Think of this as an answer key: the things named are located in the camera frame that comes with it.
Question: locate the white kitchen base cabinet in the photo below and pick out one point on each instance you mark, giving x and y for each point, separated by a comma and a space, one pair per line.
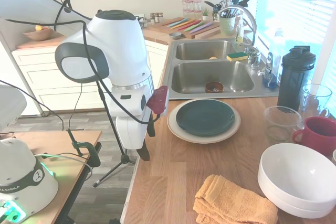
39, 77

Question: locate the brown ceramic bowl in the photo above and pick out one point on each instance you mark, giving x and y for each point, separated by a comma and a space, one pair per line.
210, 87

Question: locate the green knife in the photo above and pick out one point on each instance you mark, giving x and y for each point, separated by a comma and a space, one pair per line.
199, 27

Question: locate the wrist camera red mount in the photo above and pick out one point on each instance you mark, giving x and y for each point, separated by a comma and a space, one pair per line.
158, 100

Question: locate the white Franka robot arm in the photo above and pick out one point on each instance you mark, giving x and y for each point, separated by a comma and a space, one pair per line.
118, 51

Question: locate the clear plastic cup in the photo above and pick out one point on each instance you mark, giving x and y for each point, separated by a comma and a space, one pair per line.
281, 124

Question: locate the orange knife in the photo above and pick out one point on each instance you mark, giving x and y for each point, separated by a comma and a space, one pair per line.
181, 23

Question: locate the yellow and green sponge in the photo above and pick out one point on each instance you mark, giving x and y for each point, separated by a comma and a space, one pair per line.
237, 56

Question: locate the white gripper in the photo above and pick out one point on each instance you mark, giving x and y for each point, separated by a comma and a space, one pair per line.
131, 132

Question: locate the red mug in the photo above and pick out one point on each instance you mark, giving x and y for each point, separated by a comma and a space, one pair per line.
317, 134

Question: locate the small spice jar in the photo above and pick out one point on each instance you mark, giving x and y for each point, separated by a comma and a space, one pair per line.
156, 18
152, 19
161, 17

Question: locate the yellow fruit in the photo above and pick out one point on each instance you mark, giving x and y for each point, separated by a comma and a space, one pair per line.
39, 27

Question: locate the glass jar red checkered lid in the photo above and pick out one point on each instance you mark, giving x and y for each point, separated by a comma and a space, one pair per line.
195, 9
190, 10
200, 7
184, 10

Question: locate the dark C-clamp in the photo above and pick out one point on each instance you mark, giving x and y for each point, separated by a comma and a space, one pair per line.
86, 148

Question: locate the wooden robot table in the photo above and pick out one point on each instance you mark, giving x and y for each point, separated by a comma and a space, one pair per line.
73, 140

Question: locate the dark blue plate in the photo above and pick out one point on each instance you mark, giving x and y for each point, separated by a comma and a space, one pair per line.
204, 117

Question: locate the black shaker bottle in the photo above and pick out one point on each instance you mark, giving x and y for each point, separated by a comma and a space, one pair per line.
295, 82

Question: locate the small potted green plant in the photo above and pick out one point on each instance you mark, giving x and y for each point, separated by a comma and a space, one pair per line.
205, 14

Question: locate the small yellow soap bottle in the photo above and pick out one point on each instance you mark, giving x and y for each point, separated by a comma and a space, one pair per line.
239, 33

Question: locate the chrome gooseneck faucet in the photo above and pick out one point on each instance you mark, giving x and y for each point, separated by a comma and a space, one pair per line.
254, 28

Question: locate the glass salt shaker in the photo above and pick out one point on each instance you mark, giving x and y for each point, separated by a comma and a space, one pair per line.
143, 22

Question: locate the clear glass goblet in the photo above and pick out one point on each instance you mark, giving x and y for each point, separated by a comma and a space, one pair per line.
315, 100

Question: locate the clear Dawn soap bottle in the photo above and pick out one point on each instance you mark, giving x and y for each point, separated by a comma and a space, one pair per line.
271, 72

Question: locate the pale green utensil holder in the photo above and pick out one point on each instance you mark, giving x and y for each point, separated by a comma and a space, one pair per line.
227, 26

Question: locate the orange terry towel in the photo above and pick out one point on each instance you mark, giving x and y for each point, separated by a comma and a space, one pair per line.
231, 200

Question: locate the dark leafy potted plant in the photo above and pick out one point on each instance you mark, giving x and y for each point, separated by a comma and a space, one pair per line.
215, 12

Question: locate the black camera tripod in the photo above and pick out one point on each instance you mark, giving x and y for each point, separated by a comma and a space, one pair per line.
113, 127

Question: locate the small grey bowl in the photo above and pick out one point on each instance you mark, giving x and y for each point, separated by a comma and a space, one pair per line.
175, 35

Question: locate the black kitchen turner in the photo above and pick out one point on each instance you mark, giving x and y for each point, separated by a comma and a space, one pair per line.
246, 0

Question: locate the teal knife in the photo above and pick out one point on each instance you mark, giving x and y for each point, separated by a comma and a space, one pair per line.
174, 24

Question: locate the wooden cutting board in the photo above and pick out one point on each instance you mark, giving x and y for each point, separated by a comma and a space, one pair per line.
210, 28

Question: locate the stainless steel double sink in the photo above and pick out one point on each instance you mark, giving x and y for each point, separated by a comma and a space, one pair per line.
189, 77

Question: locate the beige dinner plate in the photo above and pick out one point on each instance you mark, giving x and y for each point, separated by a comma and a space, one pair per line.
173, 129

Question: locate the white window blind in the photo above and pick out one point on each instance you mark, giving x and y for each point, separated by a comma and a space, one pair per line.
288, 3

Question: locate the wooden fruit bowl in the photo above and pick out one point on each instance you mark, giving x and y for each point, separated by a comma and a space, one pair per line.
38, 35

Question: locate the white ceramic bowl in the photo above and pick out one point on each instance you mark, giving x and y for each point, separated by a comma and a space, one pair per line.
294, 208
294, 171

